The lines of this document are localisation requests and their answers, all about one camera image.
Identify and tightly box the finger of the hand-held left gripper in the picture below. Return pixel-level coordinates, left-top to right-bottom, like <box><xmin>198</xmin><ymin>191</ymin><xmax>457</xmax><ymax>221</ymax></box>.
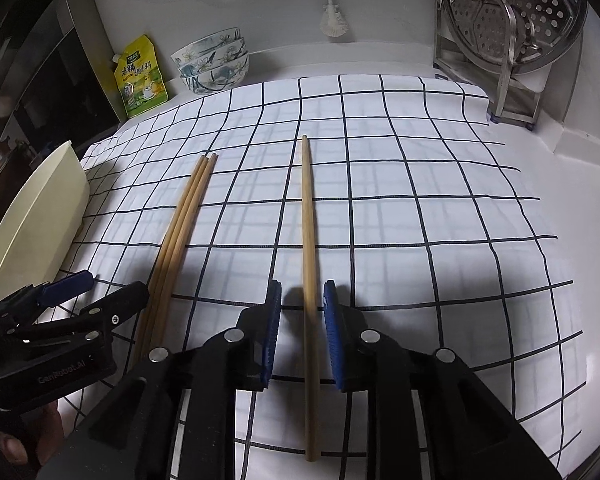
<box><xmin>0</xmin><ymin>270</ymin><xmax>95</xmax><ymax>321</ymax></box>
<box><xmin>10</xmin><ymin>281</ymin><xmax>151</xmax><ymax>342</ymax></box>

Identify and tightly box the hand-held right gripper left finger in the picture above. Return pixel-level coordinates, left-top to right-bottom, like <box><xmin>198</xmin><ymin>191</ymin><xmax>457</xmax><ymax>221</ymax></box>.
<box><xmin>35</xmin><ymin>279</ymin><xmax>283</xmax><ymax>480</ymax></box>

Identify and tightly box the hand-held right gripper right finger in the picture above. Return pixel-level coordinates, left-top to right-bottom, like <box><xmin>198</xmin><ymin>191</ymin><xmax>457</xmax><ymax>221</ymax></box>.
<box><xmin>322</xmin><ymin>280</ymin><xmax>563</xmax><ymax>480</ymax></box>

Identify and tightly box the cream plastic chopstick container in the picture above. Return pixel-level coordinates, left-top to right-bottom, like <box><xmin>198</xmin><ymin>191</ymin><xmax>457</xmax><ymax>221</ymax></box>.
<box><xmin>0</xmin><ymin>140</ymin><xmax>91</xmax><ymax>311</ymax></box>

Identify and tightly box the long bamboo chopstick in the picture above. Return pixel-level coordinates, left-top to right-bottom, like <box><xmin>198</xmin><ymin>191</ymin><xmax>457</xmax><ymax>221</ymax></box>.
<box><xmin>131</xmin><ymin>155</ymin><xmax>206</xmax><ymax>361</ymax></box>
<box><xmin>142</xmin><ymin>154</ymin><xmax>212</xmax><ymax>356</ymax></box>
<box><xmin>155</xmin><ymin>153</ymin><xmax>218</xmax><ymax>351</ymax></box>
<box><xmin>300</xmin><ymin>134</ymin><xmax>322</xmax><ymax>462</ymax></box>

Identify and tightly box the person's left hand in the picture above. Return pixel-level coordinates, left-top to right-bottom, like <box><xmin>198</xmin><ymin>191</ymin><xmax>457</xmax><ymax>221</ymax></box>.
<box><xmin>0</xmin><ymin>402</ymin><xmax>66</xmax><ymax>468</ymax></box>

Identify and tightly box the white black checkered cloth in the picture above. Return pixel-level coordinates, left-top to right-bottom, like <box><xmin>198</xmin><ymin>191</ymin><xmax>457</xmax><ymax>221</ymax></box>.
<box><xmin>55</xmin><ymin>74</ymin><xmax>586</xmax><ymax>480</ymax></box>

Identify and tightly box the black glass appliance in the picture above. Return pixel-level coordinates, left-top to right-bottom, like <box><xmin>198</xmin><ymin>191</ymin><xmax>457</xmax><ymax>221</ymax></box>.
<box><xmin>0</xmin><ymin>0</ymin><xmax>126</xmax><ymax>171</ymax></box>

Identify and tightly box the yellow green seasoning pouch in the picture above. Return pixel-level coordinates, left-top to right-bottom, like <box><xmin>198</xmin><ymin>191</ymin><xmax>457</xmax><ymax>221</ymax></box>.
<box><xmin>112</xmin><ymin>35</ymin><xmax>170</xmax><ymax>120</ymax></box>

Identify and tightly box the floral ceramic bowl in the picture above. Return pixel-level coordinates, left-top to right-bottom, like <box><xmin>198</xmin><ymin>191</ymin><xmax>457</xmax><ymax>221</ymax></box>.
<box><xmin>176</xmin><ymin>45</ymin><xmax>248</xmax><ymax>79</ymax></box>
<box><xmin>171</xmin><ymin>27</ymin><xmax>243</xmax><ymax>66</ymax></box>
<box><xmin>180</xmin><ymin>52</ymin><xmax>251</xmax><ymax>95</ymax></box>

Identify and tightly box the steel plate rack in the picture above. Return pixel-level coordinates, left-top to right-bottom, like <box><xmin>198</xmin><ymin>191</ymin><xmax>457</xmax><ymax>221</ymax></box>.
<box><xmin>434</xmin><ymin>0</ymin><xmax>546</xmax><ymax>128</ymax></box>

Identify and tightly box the perforated steel steamer plate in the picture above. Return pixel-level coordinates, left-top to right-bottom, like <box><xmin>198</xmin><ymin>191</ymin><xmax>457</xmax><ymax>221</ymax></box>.
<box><xmin>440</xmin><ymin>0</ymin><xmax>588</xmax><ymax>76</ymax></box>

